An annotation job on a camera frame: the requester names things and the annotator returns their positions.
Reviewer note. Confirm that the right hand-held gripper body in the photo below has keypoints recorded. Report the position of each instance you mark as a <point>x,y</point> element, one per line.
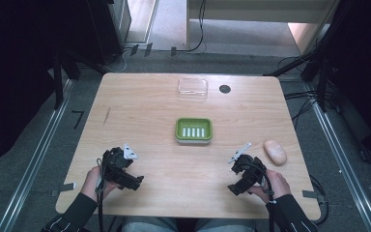
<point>249,169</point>

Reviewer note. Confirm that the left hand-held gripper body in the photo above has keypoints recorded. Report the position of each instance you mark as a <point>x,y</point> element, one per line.
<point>116,161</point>

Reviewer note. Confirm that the beige soap bar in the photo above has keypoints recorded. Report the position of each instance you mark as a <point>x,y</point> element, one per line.
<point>275,152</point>

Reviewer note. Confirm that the green soap dish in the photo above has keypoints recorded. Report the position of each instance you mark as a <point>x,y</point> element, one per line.
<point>193,130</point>

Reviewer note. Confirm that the person's right hand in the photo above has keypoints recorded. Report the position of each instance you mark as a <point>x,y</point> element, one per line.
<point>277,185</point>

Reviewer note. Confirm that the person's left hand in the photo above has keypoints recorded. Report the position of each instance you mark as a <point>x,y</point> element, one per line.
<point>93,183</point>

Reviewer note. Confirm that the grey tape strip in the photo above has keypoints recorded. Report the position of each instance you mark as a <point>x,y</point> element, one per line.
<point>309,194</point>
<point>65,188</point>

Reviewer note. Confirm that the black tape floor mark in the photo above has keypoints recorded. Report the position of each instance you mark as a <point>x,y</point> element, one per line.
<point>79,116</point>

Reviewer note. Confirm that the black round table grommet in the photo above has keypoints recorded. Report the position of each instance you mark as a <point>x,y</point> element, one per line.
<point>225,89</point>

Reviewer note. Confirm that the black stand legs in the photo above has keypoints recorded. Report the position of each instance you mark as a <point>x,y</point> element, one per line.
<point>58,80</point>

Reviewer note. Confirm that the clear plastic lid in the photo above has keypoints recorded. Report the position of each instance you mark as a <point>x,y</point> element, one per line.
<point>193,87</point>

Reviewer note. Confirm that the black tripod stand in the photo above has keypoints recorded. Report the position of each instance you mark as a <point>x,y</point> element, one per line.
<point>315,61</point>

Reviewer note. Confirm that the black cabinet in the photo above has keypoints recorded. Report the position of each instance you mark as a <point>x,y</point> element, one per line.
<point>108,29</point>

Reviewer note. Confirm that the dark curtain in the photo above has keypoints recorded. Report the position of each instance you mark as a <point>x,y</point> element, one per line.
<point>16,64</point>
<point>364,74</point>

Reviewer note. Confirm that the beige wooden shelf unit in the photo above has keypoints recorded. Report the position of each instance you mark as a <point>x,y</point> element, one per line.
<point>257,8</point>

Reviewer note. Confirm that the metal floor rail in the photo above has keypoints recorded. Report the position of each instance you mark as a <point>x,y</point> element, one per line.
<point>35,158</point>
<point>344,164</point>

